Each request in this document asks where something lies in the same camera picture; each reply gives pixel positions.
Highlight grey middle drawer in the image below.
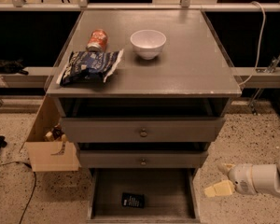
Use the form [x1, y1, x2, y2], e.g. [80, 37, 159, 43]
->
[78, 150, 208, 168]

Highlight metal bracket strut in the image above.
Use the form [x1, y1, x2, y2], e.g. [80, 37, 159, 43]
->
[247, 40, 280, 116]

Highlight black floor cable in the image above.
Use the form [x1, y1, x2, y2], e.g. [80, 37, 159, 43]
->
[0, 161, 37, 224]

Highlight black object on rail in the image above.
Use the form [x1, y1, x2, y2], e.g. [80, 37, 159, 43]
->
[0, 60, 28, 76]

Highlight grey open bottom drawer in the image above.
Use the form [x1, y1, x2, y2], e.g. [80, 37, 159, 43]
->
[87, 169, 200, 224]

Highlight white bowl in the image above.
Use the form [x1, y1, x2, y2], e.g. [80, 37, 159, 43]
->
[130, 30, 167, 60]

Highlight grey top drawer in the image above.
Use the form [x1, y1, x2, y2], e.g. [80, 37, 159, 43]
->
[60, 118, 225, 143]

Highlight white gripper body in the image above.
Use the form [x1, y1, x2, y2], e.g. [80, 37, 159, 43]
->
[228, 163, 257, 195]

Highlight blue chip bag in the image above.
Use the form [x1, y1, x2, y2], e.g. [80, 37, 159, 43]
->
[56, 49, 124, 86]

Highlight grey drawer cabinet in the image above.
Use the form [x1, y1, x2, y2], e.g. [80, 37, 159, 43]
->
[48, 9, 241, 170]

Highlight orange soda can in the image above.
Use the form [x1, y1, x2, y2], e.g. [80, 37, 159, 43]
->
[86, 29, 108, 52]

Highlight items inside cardboard box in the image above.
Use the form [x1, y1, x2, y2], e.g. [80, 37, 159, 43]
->
[44, 124, 67, 142]

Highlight cardboard box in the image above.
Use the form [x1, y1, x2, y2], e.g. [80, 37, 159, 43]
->
[24, 97, 79, 172]

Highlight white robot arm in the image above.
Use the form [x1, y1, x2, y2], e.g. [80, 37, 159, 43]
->
[203, 159, 280, 199]

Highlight dark blue rxbar wrapper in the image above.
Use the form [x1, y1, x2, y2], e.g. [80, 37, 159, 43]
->
[121, 192, 145, 208]

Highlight white hanging cable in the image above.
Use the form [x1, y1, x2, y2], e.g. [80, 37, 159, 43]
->
[238, 0, 268, 87]

